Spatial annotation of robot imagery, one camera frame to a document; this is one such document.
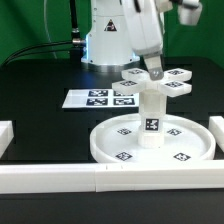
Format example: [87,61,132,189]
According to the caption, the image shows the black cables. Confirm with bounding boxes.
[0,0,87,68]

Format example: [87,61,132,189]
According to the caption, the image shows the white cross-shaped table base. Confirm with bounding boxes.
[112,68,192,97]

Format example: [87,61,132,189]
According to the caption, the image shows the white front fence bar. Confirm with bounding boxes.
[0,160,224,194]

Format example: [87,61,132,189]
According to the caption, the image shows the white round table top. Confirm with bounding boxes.
[90,113,216,164]

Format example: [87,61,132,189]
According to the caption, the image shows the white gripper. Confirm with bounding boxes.
[122,0,164,81]

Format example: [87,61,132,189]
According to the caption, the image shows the white left fence block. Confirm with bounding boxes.
[0,121,14,158]

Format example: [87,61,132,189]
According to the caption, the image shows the white fence block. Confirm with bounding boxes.
[208,116,224,153]
[0,121,14,158]

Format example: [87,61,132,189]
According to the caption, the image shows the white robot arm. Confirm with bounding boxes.
[82,0,172,80]

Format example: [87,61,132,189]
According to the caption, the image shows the white marker sheet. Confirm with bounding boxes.
[63,89,139,109]

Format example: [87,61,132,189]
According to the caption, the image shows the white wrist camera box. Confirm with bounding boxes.
[178,0,203,26]

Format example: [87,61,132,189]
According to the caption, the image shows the white right fence block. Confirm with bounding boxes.
[208,116,224,153]

